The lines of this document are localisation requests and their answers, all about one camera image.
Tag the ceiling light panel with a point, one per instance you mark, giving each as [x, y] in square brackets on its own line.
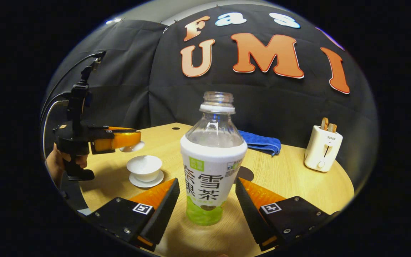
[113, 20]

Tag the white saucer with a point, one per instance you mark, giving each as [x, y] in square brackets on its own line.
[146, 184]

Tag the white teacup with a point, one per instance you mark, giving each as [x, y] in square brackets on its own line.
[145, 167]

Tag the clear water bottle white label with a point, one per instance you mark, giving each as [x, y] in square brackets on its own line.
[212, 167]

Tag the toasted bread slice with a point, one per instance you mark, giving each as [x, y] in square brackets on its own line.
[332, 127]
[324, 123]

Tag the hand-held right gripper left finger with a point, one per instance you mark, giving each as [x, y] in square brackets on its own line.
[162, 214]

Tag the dark round coaster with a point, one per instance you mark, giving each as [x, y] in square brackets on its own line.
[247, 174]

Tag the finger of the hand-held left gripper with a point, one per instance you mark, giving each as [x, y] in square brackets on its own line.
[121, 129]
[123, 140]

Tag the white toaster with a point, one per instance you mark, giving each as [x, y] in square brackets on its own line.
[322, 150]

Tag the blue folded towel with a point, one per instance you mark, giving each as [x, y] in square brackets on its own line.
[262, 142]

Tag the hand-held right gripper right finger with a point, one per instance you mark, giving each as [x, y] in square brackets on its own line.
[250, 210]

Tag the white teacup lid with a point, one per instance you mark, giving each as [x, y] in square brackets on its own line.
[134, 147]

